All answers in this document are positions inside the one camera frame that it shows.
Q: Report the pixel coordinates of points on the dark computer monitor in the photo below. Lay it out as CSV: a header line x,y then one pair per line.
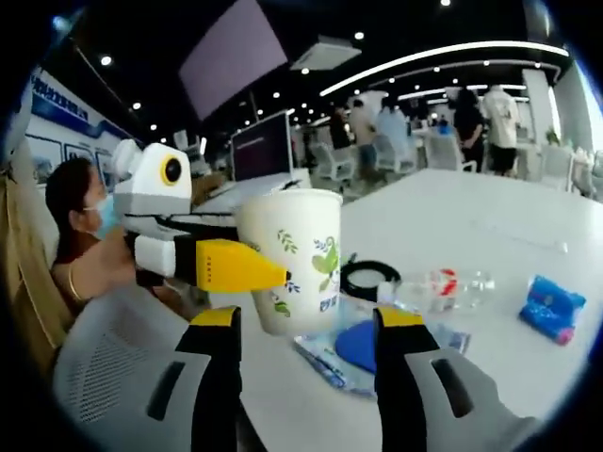
x,y
261,150

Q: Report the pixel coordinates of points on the brown cardboard box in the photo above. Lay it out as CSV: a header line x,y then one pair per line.
x,y
207,186

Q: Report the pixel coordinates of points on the blue flowered tissue packet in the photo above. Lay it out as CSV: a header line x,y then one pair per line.
x,y
549,306

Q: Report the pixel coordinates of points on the clear red-label plastic bottle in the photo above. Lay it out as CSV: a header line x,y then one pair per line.
x,y
447,285

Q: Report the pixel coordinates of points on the white side desk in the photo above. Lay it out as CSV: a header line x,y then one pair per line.
x,y
264,186

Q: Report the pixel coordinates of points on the white leaf-print paper cup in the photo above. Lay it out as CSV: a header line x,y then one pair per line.
x,y
287,235

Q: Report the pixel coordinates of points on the white mesh chair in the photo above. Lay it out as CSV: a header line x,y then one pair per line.
x,y
108,358

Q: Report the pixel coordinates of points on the clear packet with blue pad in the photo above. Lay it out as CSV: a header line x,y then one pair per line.
x,y
353,343

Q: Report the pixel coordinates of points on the green potted plant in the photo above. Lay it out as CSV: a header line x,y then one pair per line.
x,y
552,136

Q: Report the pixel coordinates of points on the light blue face mask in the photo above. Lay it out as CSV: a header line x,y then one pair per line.
x,y
104,219

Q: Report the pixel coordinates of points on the person's head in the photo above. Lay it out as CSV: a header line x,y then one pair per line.
x,y
70,198

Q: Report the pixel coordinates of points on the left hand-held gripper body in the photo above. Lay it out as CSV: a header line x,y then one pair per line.
x,y
151,188

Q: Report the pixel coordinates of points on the blue white wall banner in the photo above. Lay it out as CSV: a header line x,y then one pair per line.
x,y
61,110

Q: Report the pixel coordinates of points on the white office chair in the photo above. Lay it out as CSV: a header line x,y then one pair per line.
x,y
330,162
556,167
393,153
447,154

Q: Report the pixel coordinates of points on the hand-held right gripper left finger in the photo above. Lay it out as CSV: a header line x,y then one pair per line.
x,y
216,376

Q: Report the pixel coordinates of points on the curved ceiling light strip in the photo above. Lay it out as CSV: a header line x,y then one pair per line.
x,y
447,56

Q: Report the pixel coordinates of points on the tan cloth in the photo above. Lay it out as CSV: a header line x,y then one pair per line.
x,y
23,263

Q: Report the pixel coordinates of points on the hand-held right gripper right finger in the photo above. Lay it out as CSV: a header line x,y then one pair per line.
x,y
400,391

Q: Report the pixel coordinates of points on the ceiling air conditioner unit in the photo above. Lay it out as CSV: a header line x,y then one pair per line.
x,y
325,53

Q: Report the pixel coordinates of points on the large hanging display screen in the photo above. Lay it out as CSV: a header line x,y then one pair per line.
x,y
231,59

